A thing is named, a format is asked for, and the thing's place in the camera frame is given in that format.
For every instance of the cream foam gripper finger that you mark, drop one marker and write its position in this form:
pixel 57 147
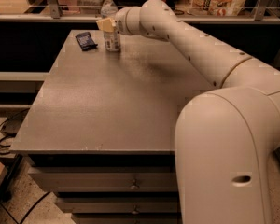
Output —
pixel 106 25

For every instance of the clear plastic water bottle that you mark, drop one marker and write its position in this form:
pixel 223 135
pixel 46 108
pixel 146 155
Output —
pixel 112 40

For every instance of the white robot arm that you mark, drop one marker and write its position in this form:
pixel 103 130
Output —
pixel 224 137

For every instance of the dark blue rxbar wrapper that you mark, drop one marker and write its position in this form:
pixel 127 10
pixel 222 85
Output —
pixel 85 41

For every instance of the metal railing with glass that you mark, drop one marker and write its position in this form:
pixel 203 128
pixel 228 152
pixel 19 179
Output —
pixel 254 11

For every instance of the grey drawer cabinet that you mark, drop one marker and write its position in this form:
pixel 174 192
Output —
pixel 103 119

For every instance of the grey side shelf ledge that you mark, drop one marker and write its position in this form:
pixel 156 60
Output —
pixel 21 82

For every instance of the top drawer metal knob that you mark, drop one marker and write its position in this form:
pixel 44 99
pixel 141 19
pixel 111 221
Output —
pixel 134 185

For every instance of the drawer metal knob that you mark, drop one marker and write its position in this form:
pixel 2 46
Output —
pixel 135 211
pixel 134 185

